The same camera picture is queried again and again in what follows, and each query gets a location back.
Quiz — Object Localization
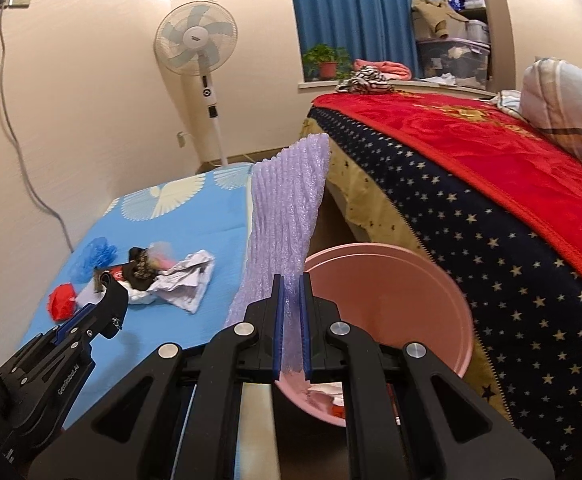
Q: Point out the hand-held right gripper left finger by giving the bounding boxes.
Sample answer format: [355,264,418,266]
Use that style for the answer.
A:
[28,275,284,480]

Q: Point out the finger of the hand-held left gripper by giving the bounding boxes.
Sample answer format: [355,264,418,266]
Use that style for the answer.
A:
[73,279,130,357]
[46,302,104,343]

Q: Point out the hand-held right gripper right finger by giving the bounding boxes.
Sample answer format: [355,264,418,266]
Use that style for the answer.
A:
[298,273,556,480]

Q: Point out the brown black wrapper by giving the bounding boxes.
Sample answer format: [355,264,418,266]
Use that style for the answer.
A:
[128,247,160,282]

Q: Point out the clear plastic bag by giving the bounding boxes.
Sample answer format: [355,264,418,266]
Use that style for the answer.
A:
[148,241,176,267]

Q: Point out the pink plastic basin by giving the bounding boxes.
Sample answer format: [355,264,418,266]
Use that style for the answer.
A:
[273,242,474,428]

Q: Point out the purple foam net sleeve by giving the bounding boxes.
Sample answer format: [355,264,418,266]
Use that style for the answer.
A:
[223,132,332,376]

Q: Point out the black snack packet red label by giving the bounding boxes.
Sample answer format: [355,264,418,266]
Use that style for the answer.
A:
[110,265,146,292]

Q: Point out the blue plastic shoe cover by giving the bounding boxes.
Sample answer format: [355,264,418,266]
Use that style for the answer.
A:
[68,236,118,282]

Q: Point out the white paper scraps in basin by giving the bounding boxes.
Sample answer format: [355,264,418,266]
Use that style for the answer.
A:
[306,382,342,402]

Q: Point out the blue feather print cloth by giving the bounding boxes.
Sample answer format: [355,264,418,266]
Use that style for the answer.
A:
[8,162,272,432]

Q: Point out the bed with starry blanket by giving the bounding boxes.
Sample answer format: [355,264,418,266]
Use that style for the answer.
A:
[298,107,582,461]

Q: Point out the red patterned blanket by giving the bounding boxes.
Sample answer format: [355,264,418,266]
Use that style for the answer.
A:
[311,91,582,313]

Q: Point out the black white striped cloth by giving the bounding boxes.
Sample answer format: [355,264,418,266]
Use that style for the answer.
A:
[335,70,397,96]

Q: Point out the green potted plant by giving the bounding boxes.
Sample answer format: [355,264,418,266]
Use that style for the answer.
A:
[302,44,354,81]

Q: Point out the folded pink cloth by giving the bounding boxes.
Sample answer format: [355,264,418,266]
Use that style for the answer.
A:
[353,58,413,82]

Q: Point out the white cloth on bed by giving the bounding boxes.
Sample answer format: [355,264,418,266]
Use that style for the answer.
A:
[422,72,460,87]

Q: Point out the white standing fan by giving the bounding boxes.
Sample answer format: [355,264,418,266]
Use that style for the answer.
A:
[153,1,240,168]

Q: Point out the light striped cloth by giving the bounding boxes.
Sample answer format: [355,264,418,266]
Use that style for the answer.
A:
[487,90,528,122]

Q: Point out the clear plastic storage box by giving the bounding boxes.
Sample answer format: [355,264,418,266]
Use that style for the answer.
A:
[416,37,490,91]

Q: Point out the blue curtain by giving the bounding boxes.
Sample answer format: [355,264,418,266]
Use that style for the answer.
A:
[286,0,446,83]

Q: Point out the khaki jacket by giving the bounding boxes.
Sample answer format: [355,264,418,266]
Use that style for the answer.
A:
[411,0,470,41]

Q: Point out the grey lidded container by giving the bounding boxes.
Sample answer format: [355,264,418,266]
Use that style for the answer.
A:
[466,20,490,44]

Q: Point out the plaid pillow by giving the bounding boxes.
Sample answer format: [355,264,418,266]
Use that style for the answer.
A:
[518,57,582,184]

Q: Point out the wooden bookshelf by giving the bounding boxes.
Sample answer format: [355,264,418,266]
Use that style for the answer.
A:
[441,0,514,97]

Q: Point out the grey charger cable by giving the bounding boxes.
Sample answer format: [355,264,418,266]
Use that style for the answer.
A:
[0,4,78,257]

